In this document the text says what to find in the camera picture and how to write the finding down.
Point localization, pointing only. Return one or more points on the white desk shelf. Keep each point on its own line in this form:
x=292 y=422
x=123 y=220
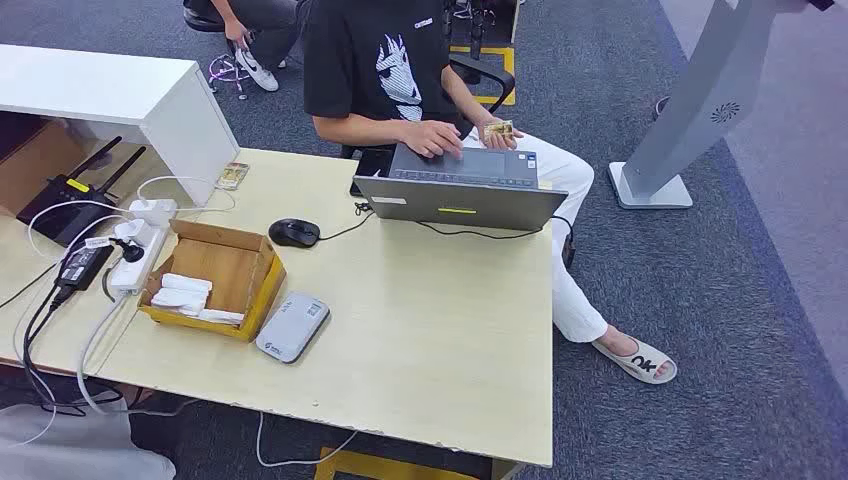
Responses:
x=99 y=86

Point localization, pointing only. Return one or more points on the open cardboard box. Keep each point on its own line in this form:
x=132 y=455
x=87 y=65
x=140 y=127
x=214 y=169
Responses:
x=218 y=262

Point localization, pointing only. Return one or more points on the grey card reader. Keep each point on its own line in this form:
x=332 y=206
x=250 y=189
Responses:
x=291 y=328

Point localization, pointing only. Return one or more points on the grey kiosk stand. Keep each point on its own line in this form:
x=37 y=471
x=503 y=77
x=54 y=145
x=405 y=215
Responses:
x=702 y=99

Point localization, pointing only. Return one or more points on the black router with antennas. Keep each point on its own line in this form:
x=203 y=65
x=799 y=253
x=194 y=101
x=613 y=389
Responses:
x=66 y=205

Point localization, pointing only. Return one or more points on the person's left hand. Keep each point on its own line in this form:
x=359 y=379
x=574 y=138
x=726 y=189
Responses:
x=490 y=143

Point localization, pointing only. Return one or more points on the black computer mouse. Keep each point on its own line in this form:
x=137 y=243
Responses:
x=293 y=233

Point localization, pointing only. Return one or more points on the cream sandal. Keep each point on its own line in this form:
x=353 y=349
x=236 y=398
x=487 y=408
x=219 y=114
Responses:
x=646 y=366

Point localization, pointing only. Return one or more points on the person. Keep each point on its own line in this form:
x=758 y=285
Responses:
x=265 y=26
x=371 y=40

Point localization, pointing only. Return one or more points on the white robot body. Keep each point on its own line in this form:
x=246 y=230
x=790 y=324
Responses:
x=66 y=450

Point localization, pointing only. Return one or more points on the black stool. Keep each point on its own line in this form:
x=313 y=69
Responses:
x=199 y=18

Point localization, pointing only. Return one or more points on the grey laptop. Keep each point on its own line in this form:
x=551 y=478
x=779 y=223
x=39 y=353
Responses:
x=457 y=199

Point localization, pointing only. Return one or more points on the black power brick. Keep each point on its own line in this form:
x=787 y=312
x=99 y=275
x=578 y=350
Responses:
x=83 y=265

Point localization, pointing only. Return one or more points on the white sneaker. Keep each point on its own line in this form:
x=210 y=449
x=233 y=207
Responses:
x=255 y=69

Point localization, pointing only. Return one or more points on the person's left forearm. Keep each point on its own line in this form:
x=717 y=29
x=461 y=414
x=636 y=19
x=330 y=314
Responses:
x=467 y=99

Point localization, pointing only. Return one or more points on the person's right hand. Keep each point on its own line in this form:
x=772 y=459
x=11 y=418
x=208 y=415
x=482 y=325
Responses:
x=430 y=139

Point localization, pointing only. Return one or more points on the black plug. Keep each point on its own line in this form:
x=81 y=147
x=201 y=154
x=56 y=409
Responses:
x=130 y=252

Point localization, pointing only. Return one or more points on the white power strip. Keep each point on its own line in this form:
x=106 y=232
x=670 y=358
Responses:
x=142 y=268

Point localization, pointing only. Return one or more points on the person's right forearm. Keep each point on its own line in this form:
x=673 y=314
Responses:
x=358 y=131

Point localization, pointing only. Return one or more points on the white power adapter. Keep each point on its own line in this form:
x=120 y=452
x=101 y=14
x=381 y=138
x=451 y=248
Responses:
x=154 y=212
x=132 y=232

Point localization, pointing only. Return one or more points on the black equipment stand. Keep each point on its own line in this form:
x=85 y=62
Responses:
x=476 y=33

